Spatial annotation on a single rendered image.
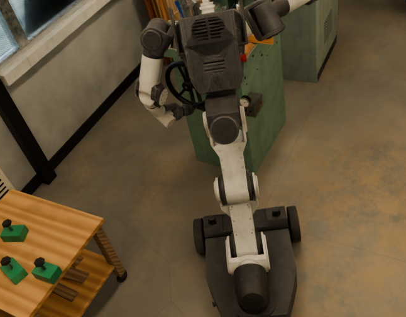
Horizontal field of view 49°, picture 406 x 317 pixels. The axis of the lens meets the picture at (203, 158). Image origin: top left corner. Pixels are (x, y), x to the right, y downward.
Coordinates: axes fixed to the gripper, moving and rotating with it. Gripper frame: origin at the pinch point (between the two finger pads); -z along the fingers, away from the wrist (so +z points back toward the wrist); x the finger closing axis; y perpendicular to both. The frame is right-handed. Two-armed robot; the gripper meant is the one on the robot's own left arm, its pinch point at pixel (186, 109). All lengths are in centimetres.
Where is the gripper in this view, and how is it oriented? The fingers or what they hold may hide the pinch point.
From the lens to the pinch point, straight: 242.9
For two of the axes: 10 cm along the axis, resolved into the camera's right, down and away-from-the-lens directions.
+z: -5.0, 2.2, -8.4
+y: -1.2, -9.7, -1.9
